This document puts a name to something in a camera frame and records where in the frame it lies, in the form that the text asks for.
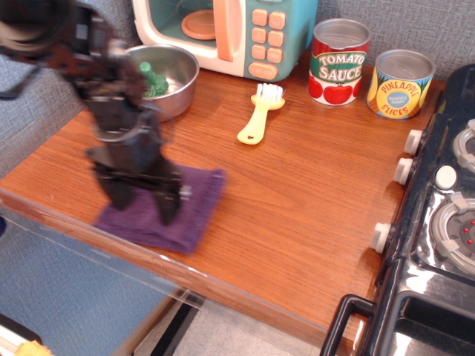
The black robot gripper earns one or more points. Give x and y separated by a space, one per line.
133 159

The purple cloth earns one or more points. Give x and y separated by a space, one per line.
141 223

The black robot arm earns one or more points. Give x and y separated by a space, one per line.
73 39

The grey stove knob bottom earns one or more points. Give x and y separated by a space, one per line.
379 237

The grey stove knob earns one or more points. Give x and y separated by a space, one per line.
379 237
402 170

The green toy broccoli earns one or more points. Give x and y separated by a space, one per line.
157 84

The stainless steel bowl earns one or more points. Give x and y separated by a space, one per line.
179 67

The yellow toy brush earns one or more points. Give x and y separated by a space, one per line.
268 97

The orange plush toy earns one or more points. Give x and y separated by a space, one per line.
32 348

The teal toy microwave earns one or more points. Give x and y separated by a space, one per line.
260 40

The tomato sauce can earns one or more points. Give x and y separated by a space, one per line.
338 57

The grey stove knob middle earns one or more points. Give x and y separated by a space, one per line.
402 170

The white stove knob top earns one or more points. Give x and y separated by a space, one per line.
412 142

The pineapple slices can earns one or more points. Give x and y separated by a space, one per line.
400 83

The black toy stove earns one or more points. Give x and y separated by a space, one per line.
425 286

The black oven door handle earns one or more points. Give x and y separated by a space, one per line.
349 305

